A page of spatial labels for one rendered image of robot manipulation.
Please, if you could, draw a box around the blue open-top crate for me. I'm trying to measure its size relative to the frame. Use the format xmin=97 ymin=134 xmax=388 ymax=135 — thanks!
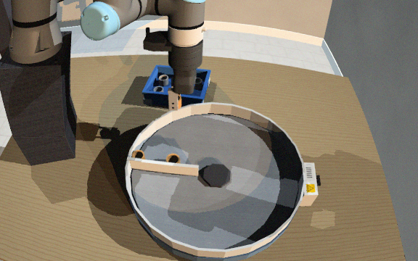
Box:
xmin=142 ymin=65 xmax=211 ymax=107

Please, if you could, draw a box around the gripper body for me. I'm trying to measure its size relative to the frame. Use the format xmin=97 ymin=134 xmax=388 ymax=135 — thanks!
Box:
xmin=143 ymin=24 xmax=207 ymax=94

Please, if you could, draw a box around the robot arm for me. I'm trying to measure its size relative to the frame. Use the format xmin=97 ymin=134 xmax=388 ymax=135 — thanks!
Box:
xmin=9 ymin=0 xmax=205 ymax=64

